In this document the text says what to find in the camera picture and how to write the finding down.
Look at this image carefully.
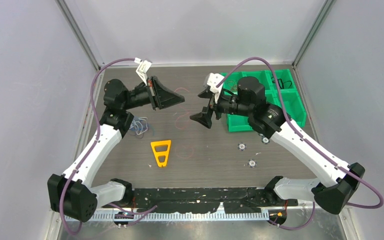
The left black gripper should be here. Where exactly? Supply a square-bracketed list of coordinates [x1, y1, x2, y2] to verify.
[122, 75, 185, 111]

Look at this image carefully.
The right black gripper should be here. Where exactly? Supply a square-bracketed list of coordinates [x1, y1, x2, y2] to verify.
[190, 87, 253, 129]

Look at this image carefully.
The black cable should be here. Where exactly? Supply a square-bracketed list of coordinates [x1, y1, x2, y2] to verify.
[270, 74, 295, 90]

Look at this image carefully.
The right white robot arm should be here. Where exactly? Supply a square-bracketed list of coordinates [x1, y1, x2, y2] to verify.
[190, 73, 365, 215]

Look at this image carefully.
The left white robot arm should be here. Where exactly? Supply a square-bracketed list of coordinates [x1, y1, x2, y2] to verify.
[47, 76, 185, 223]

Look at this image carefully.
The poker chip centre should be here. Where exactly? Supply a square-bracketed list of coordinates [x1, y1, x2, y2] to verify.
[237, 142, 247, 151]

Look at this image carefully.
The poker chip lower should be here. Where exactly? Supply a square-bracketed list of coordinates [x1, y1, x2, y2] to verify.
[247, 159, 257, 168]

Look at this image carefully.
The green compartment bin tray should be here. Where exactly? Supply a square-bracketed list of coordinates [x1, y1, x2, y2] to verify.
[223, 69, 307, 128]

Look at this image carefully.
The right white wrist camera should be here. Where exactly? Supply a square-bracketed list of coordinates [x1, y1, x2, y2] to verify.
[204, 73, 225, 103]

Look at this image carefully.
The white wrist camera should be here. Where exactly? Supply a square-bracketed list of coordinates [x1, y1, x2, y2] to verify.
[134, 57, 153, 85]
[204, 73, 225, 103]

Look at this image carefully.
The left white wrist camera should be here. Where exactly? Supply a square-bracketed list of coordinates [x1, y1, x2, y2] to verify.
[134, 57, 153, 85]

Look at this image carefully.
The yellow triangular plastic frame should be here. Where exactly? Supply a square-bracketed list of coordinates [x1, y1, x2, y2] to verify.
[150, 140, 172, 168]

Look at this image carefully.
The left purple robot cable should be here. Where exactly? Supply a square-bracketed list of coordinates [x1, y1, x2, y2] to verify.
[61, 58, 140, 236]

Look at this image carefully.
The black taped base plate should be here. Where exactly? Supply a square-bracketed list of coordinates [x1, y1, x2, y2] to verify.
[127, 187, 298, 214]

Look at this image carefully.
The slotted aluminium cable duct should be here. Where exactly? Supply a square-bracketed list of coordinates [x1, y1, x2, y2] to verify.
[89, 211, 279, 222]

